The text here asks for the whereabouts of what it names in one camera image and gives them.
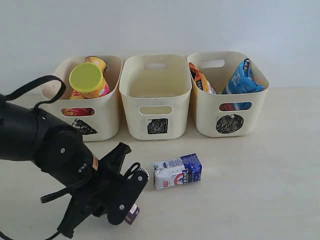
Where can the pink chips can green lid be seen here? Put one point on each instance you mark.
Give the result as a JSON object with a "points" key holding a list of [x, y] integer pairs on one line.
{"points": [[88, 80]]}

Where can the orange noodle packet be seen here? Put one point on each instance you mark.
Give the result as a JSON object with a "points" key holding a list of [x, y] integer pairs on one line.
{"points": [[200, 80]]}

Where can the blue noodle packet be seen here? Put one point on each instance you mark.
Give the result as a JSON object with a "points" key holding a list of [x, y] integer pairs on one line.
{"points": [[241, 82]]}

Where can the cream bin triangle mark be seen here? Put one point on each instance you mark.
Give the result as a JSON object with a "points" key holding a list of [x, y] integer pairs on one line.
{"points": [[104, 123]]}

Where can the cream bin square mark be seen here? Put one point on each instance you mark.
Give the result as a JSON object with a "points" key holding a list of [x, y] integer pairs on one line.
{"points": [[155, 91]]}

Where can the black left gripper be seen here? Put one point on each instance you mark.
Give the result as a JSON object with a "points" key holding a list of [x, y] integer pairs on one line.
{"points": [[90, 181]]}

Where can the dark purple drink carton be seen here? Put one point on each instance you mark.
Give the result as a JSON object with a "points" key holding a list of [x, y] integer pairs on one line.
{"points": [[132, 214]]}

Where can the yellow Lays chips can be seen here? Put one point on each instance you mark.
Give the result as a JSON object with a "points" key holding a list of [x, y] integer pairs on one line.
{"points": [[94, 60]]}

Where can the white blue milk carton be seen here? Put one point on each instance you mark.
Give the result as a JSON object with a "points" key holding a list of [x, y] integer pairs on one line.
{"points": [[177, 171]]}

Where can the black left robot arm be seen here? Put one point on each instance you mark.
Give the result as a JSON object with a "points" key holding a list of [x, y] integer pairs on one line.
{"points": [[22, 131]]}

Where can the cream bin circle mark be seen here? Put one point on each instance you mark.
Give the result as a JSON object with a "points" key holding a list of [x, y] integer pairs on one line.
{"points": [[225, 115]]}

